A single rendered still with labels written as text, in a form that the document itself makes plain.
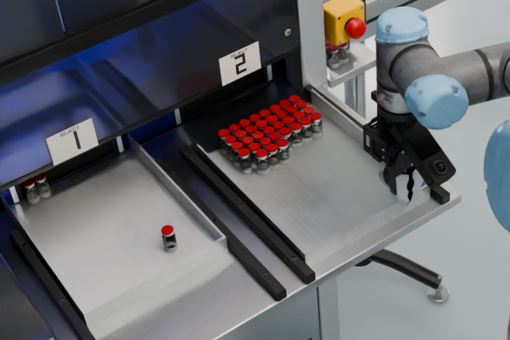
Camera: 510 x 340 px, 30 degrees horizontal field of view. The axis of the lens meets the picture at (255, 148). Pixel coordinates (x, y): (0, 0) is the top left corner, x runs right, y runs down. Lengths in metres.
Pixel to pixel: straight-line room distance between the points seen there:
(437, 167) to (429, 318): 1.19
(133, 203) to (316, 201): 0.32
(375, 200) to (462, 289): 1.07
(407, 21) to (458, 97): 0.15
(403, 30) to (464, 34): 2.24
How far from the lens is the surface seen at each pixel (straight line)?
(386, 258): 2.58
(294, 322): 2.32
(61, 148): 1.63
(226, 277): 1.55
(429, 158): 1.46
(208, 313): 1.51
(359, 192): 1.66
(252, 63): 1.76
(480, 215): 2.88
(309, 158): 1.73
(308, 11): 1.79
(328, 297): 2.34
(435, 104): 1.29
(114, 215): 1.68
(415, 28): 1.36
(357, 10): 1.86
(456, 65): 1.33
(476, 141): 3.12
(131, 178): 1.75
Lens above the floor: 2.04
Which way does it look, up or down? 41 degrees down
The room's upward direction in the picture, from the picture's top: 7 degrees counter-clockwise
